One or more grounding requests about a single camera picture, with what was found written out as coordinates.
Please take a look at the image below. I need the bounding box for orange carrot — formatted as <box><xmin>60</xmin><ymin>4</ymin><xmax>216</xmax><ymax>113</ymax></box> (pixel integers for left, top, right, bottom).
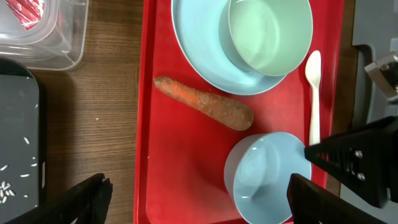
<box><xmin>154</xmin><ymin>77</ymin><xmax>254</xmax><ymax>131</ymax></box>

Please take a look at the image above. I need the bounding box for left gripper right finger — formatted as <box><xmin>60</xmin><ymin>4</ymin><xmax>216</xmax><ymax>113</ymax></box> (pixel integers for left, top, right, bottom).
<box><xmin>287</xmin><ymin>116</ymin><xmax>397</xmax><ymax>224</ymax></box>

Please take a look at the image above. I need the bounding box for light blue bowl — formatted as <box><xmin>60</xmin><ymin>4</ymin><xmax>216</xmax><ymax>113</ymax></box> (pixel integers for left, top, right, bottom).
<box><xmin>224</xmin><ymin>132</ymin><xmax>312</xmax><ymax>223</ymax></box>

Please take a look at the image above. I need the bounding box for rice grains pile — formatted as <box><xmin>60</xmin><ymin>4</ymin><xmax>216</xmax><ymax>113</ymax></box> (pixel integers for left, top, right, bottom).
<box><xmin>1</xmin><ymin>136</ymin><xmax>41</xmax><ymax>205</ymax></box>

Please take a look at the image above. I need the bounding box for clear plastic bin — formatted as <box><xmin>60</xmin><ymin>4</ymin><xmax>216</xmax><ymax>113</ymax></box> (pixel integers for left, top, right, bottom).
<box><xmin>1</xmin><ymin>0</ymin><xmax>89</xmax><ymax>70</ymax></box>

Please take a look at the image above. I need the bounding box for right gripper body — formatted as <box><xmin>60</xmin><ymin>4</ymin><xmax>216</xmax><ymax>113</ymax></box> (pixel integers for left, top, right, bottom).
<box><xmin>365</xmin><ymin>52</ymin><xmax>397</xmax><ymax>103</ymax></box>

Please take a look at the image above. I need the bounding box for white plastic spoon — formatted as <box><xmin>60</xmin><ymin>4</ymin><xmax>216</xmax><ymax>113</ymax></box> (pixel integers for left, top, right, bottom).
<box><xmin>305</xmin><ymin>50</ymin><xmax>322</xmax><ymax>146</ymax></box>

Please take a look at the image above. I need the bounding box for light blue plate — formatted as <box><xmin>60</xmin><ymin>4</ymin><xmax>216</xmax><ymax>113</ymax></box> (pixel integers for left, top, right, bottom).
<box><xmin>171</xmin><ymin>0</ymin><xmax>286</xmax><ymax>96</ymax></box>

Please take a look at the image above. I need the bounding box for mint green bowl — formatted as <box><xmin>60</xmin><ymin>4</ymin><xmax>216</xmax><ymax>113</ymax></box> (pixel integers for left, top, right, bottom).
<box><xmin>219</xmin><ymin>0</ymin><xmax>313</xmax><ymax>77</ymax></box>

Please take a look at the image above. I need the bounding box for red snack wrapper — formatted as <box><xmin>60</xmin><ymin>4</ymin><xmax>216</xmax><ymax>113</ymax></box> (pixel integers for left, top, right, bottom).
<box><xmin>5</xmin><ymin>0</ymin><xmax>44</xmax><ymax>30</ymax></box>

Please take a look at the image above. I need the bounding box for black plastic tray bin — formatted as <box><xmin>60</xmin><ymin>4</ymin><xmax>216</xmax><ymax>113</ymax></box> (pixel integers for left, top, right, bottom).
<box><xmin>1</xmin><ymin>58</ymin><xmax>45</xmax><ymax>223</ymax></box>

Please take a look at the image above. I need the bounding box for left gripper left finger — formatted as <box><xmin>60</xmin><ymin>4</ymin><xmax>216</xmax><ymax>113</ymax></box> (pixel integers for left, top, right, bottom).
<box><xmin>6</xmin><ymin>173</ymin><xmax>113</xmax><ymax>224</ymax></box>

